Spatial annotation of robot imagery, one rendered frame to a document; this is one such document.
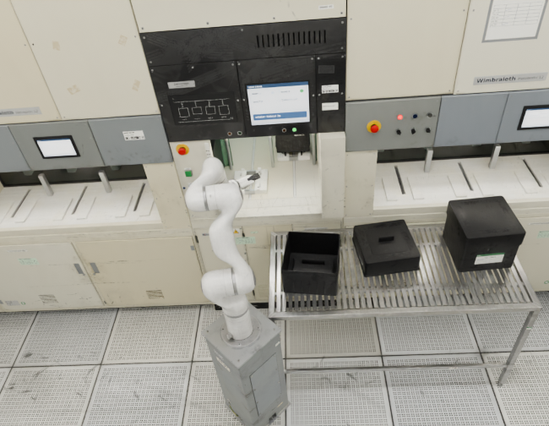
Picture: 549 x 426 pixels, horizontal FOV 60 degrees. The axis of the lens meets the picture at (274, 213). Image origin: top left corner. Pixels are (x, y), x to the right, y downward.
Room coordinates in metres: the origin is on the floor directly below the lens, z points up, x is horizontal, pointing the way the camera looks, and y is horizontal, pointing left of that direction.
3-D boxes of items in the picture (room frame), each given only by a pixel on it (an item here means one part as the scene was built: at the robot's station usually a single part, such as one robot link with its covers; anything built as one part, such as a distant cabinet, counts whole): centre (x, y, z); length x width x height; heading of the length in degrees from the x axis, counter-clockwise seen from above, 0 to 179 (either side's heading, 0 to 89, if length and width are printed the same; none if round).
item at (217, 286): (1.33, 0.26, 1.07); 0.19 x 0.12 x 0.24; 93
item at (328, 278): (1.64, -0.16, 0.85); 0.28 x 0.28 x 0.17; 77
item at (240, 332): (1.33, 0.22, 0.85); 0.19 x 0.19 x 0.18
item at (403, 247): (1.72, -0.57, 0.83); 0.29 x 0.29 x 0.13; 2
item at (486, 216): (1.67, -1.05, 0.89); 0.29 x 0.29 x 0.25; 89
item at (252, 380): (1.33, 0.22, 0.38); 0.28 x 0.28 x 0.76; 40
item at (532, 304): (1.63, -0.59, 0.38); 1.30 x 0.60 x 0.76; 85
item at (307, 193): (2.43, 0.01, 0.98); 0.95 x 0.88 x 1.95; 175
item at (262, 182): (2.32, 0.13, 0.89); 0.22 x 0.21 x 0.04; 175
